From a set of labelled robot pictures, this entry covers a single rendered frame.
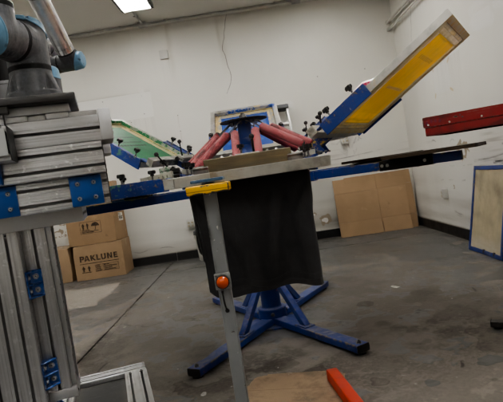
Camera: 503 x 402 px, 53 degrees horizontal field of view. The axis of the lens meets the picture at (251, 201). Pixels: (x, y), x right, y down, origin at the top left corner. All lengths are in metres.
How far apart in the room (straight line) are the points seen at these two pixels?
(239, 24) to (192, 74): 0.87
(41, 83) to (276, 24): 5.39
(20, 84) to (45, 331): 0.78
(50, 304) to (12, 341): 0.15
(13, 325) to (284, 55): 5.43
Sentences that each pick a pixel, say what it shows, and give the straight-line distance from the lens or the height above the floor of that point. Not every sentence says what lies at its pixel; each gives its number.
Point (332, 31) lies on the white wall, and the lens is 6.78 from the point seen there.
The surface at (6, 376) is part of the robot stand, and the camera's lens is 1.80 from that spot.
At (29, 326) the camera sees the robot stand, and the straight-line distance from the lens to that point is 1.75.
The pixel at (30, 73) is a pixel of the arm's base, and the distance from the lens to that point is 1.55.
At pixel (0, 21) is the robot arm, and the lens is 1.46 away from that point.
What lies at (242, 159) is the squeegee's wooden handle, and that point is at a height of 1.04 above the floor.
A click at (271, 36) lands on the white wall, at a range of 6.70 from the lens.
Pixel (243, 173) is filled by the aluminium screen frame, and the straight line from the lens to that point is 1.74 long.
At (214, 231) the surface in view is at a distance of 1.56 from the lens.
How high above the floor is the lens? 0.96
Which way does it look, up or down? 3 degrees down
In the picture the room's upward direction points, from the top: 9 degrees counter-clockwise
